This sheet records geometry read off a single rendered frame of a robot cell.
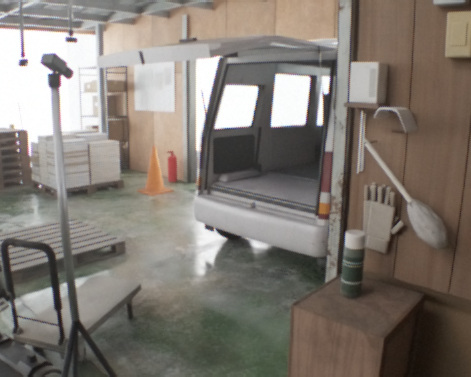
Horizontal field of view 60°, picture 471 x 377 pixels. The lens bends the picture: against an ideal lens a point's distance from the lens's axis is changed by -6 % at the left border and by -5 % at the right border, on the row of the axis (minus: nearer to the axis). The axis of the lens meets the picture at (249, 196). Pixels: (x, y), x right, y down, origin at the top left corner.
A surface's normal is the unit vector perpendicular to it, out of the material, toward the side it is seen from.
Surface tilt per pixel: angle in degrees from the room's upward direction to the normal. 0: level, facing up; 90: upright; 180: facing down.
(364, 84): 90
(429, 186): 90
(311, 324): 90
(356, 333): 90
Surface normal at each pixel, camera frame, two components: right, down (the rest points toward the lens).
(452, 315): -0.66, 0.17
